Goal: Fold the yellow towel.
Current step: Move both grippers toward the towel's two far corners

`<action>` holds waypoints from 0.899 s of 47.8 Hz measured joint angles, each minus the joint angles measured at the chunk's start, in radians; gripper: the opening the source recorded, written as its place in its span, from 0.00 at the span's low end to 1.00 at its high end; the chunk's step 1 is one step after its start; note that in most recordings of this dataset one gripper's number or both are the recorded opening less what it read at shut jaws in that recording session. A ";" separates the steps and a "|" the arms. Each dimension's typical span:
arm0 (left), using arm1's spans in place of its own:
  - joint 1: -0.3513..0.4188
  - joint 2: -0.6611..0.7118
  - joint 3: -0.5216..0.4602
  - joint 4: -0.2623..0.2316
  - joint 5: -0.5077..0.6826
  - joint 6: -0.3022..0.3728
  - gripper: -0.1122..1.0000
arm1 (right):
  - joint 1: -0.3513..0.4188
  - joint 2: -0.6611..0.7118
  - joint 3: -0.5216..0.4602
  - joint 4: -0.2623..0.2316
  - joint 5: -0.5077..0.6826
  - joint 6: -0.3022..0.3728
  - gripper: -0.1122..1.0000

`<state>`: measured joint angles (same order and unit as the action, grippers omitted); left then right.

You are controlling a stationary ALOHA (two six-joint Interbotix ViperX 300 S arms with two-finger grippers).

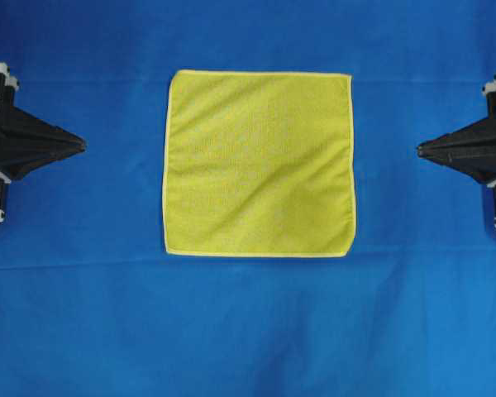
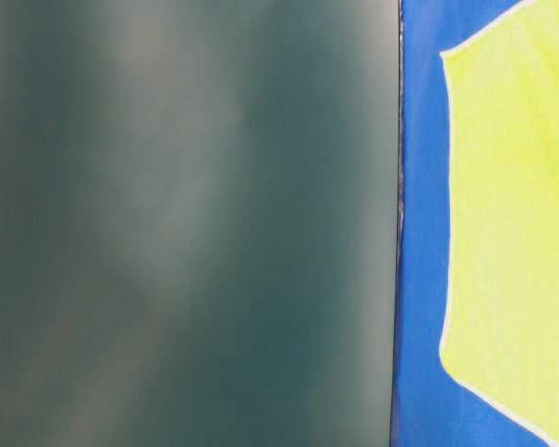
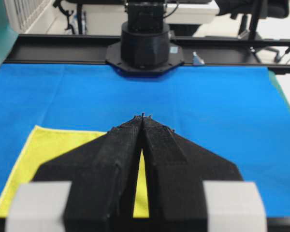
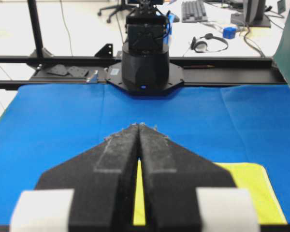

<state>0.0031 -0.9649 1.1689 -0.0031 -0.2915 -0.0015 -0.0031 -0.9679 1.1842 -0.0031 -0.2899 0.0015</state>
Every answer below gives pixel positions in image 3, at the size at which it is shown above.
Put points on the black table rail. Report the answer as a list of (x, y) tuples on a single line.
[(61, 49)]

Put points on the black office chair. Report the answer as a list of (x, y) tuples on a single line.
[(253, 11)]

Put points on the blue table cloth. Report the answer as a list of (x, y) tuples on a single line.
[(239, 113)]

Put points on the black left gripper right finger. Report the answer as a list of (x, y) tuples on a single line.
[(191, 189)]

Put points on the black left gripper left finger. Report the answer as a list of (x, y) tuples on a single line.
[(88, 189)]

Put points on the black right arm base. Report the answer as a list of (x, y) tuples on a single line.
[(145, 46)]

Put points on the yellow-green towel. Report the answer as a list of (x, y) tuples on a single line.
[(42, 144)]

